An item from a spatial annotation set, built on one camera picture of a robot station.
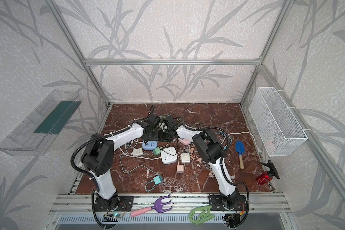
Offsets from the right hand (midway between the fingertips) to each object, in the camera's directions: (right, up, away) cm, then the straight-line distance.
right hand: (157, 135), depth 97 cm
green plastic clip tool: (+28, -36, -27) cm, 53 cm away
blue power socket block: (-3, -6, -5) cm, 9 cm away
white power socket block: (+9, -12, -9) cm, 17 cm away
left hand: (-1, +2, -3) cm, 3 cm away
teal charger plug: (+3, -23, -17) cm, 29 cm away
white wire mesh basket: (+59, +7, -36) cm, 69 cm away
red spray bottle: (+61, -18, -24) cm, 68 cm away
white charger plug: (+19, -13, -11) cm, 25 cm away
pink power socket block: (+19, -4, -1) cm, 19 cm away
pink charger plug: (+16, -18, -13) cm, 28 cm away
